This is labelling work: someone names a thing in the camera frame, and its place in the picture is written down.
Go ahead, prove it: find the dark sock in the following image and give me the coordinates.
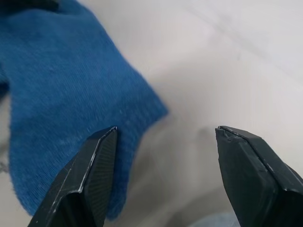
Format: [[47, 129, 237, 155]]
[[0, 0, 60, 13]]

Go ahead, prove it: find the blue knitted sock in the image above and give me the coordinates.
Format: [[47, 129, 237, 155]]
[[0, 0, 169, 222]]

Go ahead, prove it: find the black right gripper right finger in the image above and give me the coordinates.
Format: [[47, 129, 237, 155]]
[[214, 125, 303, 227]]

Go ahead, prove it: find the light grey-blue sock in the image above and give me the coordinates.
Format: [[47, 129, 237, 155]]
[[196, 212, 240, 227]]

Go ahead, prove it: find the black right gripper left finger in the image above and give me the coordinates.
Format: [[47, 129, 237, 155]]
[[27, 126, 118, 227]]

